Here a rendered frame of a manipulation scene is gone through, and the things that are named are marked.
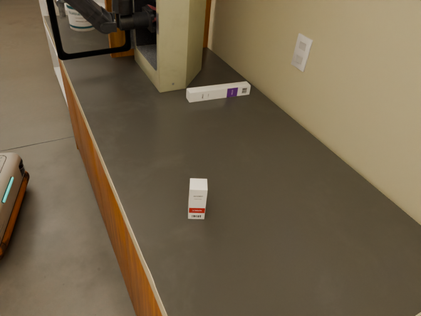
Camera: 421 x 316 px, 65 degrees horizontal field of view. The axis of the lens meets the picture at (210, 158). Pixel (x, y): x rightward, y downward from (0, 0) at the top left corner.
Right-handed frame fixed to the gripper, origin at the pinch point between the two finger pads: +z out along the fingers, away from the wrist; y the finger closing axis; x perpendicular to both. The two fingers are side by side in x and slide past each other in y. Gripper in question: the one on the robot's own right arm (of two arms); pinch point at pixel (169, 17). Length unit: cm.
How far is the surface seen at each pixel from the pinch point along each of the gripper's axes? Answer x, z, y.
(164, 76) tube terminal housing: 16.3, -8.2, -14.8
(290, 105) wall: 23, 33, -42
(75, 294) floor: 115, -63, -29
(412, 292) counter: 24, 11, -115
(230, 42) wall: 16.3, 32.9, 6.2
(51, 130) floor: 116, -55, 115
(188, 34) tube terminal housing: 1.7, 1.6, -14.5
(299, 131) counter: 24, 27, -56
